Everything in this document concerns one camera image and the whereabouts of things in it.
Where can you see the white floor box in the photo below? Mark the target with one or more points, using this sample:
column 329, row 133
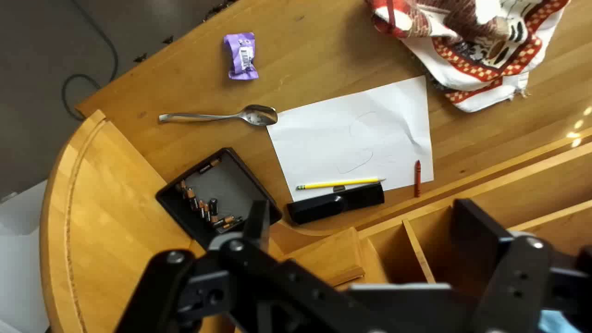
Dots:
column 20, row 259

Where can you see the metal spoon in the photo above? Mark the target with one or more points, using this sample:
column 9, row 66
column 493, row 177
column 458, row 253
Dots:
column 247, row 115

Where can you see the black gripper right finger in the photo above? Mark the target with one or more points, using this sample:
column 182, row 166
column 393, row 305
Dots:
column 525, row 283

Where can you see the purple candy wrapper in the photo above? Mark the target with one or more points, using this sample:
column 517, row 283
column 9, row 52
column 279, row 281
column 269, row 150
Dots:
column 242, row 55

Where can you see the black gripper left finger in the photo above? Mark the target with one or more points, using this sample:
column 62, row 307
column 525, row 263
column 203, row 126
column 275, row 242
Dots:
column 205, row 288

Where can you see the yellow pencil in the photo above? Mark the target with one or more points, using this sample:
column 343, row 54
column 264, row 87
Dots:
column 340, row 183

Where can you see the red pen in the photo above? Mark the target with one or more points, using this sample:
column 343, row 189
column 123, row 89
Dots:
column 417, row 177

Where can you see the white paper sheet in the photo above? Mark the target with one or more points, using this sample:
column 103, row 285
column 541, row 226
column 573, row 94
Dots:
column 353, row 135

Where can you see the black plastic tray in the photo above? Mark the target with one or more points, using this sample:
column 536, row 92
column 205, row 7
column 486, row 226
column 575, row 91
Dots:
column 210, row 190

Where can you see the red white patterned cloth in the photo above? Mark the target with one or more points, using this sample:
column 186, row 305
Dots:
column 488, row 42

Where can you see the wooden roll-top desk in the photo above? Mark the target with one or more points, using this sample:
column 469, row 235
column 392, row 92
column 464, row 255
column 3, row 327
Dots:
column 327, row 251

